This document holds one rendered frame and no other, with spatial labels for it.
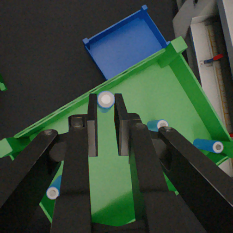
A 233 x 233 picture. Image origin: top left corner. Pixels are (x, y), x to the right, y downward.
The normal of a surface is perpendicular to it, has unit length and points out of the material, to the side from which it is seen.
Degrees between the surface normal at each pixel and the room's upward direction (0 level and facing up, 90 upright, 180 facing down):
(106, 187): 0
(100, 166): 0
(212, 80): 18
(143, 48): 0
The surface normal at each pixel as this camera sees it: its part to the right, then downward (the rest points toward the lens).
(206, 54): -0.22, 0.00
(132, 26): 0.07, -0.04
